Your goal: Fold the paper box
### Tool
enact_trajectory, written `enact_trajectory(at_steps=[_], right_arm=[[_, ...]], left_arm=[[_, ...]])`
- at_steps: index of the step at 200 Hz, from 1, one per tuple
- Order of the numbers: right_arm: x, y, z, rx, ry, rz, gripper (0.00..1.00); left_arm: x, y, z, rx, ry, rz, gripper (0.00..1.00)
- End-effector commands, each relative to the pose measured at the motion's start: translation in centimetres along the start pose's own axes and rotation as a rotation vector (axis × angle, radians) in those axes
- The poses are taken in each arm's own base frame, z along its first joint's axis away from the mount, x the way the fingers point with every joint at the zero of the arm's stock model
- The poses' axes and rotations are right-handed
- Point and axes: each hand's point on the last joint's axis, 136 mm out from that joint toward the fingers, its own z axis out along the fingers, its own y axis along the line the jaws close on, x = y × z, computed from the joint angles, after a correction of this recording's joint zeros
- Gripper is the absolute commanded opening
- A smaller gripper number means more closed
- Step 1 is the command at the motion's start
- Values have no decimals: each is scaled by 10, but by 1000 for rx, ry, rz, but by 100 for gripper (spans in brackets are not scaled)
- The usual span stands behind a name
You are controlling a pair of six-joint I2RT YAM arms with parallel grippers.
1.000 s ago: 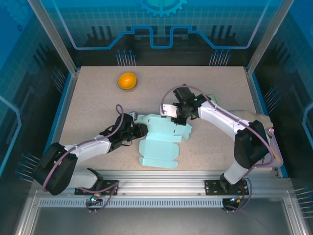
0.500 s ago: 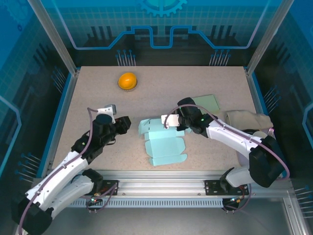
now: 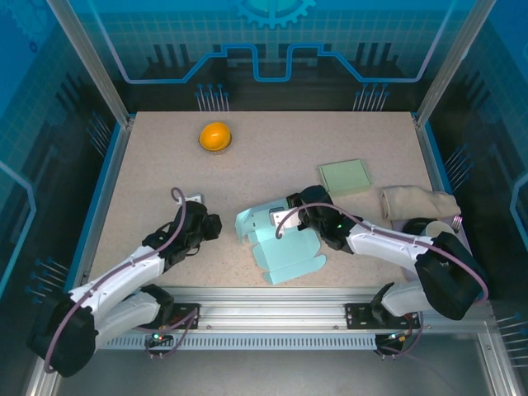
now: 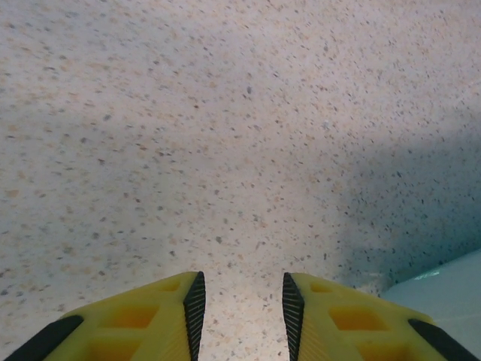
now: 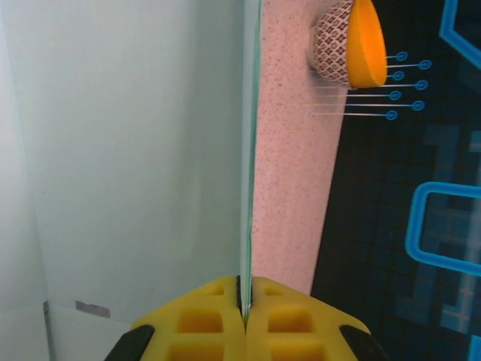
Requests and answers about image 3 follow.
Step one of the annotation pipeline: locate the orange dome toy cake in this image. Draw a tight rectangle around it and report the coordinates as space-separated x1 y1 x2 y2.
199 120 233 155

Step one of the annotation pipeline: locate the pale blue paper box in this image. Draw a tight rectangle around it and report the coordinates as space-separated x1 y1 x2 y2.
234 197 329 285

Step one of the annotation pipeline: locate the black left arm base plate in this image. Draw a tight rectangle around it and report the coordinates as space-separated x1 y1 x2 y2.
125 302 202 331

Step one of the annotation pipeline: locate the beige folded cloth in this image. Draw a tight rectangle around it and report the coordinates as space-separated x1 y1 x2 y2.
379 184 463 222

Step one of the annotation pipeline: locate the cream cup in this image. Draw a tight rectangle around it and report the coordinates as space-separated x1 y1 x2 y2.
424 220 457 245

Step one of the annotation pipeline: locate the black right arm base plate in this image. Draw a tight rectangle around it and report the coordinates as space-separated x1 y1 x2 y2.
345 302 422 331

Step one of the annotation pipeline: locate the aluminium mounting rail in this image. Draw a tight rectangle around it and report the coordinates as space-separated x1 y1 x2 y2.
78 285 496 336

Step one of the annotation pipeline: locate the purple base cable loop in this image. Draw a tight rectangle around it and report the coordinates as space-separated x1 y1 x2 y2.
374 312 427 361
144 309 200 361

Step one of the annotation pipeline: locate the black bowl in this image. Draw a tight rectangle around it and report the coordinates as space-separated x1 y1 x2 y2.
402 217 432 237

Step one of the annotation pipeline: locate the pale green paper box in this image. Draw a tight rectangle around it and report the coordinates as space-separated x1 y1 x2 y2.
318 158 374 200

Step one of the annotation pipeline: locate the aluminium frame post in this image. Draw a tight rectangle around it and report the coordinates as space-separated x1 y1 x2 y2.
413 0 497 130
45 0 134 130

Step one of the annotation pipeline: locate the slotted grey cable duct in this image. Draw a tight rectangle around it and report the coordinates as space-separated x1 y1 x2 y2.
94 333 381 351

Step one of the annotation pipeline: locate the lavender tray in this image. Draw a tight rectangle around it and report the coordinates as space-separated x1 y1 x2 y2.
389 214 474 282

